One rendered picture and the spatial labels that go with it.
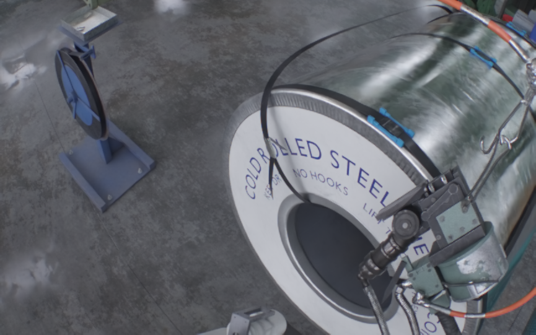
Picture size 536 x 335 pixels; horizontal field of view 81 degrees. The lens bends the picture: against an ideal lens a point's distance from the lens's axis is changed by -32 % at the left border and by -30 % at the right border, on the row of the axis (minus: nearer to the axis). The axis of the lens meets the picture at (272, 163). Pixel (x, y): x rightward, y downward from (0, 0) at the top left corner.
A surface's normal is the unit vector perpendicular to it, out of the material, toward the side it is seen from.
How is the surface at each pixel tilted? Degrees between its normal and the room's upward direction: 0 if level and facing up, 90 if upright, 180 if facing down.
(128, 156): 0
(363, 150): 90
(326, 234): 43
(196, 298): 0
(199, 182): 0
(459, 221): 58
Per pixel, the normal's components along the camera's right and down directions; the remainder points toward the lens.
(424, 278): -0.46, 0.15
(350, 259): 0.18, -0.54
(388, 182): -0.75, 0.47
